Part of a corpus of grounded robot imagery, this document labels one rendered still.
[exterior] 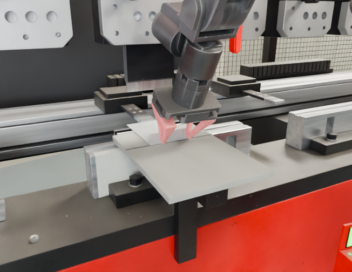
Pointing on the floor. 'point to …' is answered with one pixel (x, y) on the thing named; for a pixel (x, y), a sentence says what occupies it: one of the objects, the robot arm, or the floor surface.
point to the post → (269, 49)
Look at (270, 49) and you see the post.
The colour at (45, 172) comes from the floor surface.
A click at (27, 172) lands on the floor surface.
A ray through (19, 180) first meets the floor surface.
